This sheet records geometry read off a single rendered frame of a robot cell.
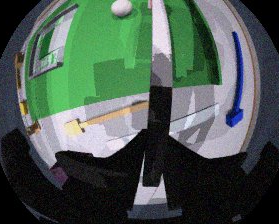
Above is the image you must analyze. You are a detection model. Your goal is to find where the yellow block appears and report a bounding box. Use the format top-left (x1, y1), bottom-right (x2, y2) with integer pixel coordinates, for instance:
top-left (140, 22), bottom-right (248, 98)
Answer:
top-left (19, 100), bottom-right (29, 115)

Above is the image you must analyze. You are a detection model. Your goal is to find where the tan cube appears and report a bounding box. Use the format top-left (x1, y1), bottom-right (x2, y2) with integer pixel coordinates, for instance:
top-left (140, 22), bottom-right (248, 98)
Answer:
top-left (14, 55), bottom-right (25, 69)

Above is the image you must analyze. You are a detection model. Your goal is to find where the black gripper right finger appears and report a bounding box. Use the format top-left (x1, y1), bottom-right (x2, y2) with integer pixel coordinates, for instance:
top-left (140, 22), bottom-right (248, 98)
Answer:
top-left (163, 135), bottom-right (248, 212)

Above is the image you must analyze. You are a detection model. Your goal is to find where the white golf ball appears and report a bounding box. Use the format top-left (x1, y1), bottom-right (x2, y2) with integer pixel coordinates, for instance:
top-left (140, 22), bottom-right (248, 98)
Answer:
top-left (111, 0), bottom-right (132, 16)

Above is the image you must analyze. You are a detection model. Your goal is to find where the green putting mat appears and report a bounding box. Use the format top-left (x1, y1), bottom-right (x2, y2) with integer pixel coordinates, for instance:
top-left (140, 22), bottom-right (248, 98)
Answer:
top-left (25, 0), bottom-right (211, 121)

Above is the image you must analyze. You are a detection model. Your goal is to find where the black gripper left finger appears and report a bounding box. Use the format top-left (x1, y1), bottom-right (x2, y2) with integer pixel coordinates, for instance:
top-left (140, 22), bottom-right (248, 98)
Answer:
top-left (54, 128), bottom-right (147, 212)

